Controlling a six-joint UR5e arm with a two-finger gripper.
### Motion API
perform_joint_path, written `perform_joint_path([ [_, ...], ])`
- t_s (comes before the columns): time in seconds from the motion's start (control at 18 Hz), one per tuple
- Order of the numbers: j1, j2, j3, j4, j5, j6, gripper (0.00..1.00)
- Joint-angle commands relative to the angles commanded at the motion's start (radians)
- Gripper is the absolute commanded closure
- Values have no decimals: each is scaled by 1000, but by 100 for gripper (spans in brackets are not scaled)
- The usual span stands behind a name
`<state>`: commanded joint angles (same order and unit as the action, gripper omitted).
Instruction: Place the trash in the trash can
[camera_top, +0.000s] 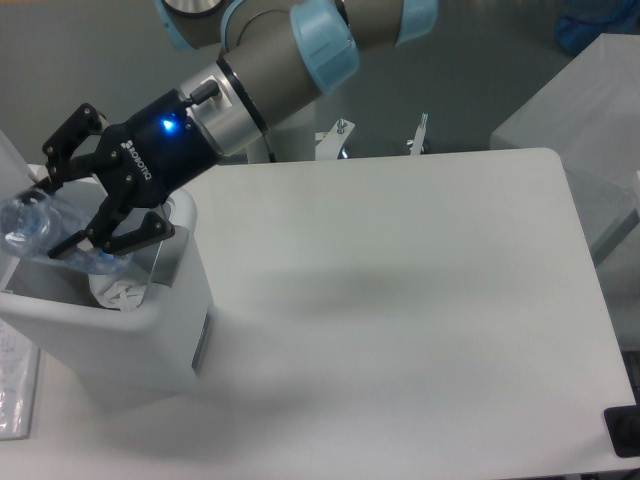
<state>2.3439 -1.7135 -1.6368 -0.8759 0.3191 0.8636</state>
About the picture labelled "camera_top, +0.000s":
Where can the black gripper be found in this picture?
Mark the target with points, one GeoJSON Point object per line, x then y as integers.
{"type": "Point", "coordinates": [139, 163]}

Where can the clear plastic water bottle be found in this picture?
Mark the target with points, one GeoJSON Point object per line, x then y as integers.
{"type": "Point", "coordinates": [33, 222]}

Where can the white plastic bag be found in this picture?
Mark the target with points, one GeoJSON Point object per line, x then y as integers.
{"type": "Point", "coordinates": [120, 293]}

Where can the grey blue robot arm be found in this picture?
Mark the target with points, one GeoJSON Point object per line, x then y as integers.
{"type": "Point", "coordinates": [276, 58]}

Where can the white trash can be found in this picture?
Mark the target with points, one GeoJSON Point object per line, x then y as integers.
{"type": "Point", "coordinates": [146, 327]}

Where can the paper sheet in sleeve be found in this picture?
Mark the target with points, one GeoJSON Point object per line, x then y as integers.
{"type": "Point", "coordinates": [19, 370]}

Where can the white side table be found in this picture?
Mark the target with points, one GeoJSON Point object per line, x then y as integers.
{"type": "Point", "coordinates": [589, 115]}

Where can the blue object in background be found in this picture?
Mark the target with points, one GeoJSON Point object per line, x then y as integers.
{"type": "Point", "coordinates": [582, 22]}

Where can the black device at edge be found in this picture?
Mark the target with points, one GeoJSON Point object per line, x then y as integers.
{"type": "Point", "coordinates": [623, 426]}

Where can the white pedestal foot bracket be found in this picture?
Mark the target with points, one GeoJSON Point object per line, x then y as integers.
{"type": "Point", "coordinates": [331, 144]}

